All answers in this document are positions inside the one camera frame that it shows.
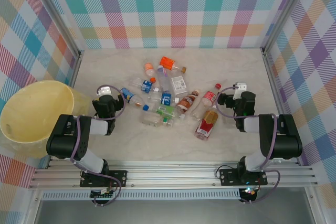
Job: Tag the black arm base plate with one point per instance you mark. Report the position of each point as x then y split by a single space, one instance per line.
228 176
119 178

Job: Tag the blue label bottle brown cap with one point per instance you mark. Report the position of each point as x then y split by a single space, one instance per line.
127 95

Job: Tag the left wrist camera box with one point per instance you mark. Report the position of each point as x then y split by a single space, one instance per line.
104 91

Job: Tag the clear bottle green cap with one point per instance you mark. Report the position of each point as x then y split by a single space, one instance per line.
165 120

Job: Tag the aluminium table side rail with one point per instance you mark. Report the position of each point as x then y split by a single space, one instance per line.
76 72
277 82

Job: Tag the orange label bottle brown cap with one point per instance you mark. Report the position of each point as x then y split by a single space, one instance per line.
168 62

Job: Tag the aluminium frame post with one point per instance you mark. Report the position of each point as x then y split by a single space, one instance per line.
62 16
285 11

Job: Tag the small controller board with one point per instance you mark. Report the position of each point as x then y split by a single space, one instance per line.
248 192
102 195

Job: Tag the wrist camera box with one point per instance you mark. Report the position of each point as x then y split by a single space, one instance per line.
104 91
240 87

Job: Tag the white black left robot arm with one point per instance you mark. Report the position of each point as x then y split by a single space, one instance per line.
65 142

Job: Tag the red gold label bottle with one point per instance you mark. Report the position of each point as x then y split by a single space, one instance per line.
206 124

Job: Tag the small orange bottle cap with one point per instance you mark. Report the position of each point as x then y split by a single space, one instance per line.
153 79

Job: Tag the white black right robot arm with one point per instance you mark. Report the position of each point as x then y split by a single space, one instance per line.
286 140

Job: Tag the clear bottle blue cap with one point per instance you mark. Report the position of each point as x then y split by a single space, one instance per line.
146 107

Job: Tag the grey metal panel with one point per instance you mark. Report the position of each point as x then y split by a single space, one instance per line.
170 213

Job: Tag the white label clear bottle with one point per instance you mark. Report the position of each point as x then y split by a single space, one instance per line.
178 83

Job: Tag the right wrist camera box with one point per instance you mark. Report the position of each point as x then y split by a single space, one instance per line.
240 87

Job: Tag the pink label bottle red cap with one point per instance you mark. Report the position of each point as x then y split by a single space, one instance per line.
208 96

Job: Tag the clear bottle peach cap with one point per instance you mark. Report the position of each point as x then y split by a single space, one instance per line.
148 66

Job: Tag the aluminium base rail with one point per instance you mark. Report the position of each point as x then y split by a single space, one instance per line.
170 174

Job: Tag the pale yellow plastic bin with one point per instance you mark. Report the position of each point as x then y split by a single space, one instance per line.
34 111

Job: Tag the aluminium frame leg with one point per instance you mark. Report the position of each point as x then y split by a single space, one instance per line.
32 208
314 208

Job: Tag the green label clear bottle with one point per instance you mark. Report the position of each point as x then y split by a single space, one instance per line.
168 110

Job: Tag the purple label clear bottle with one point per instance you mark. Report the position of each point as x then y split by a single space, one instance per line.
162 77

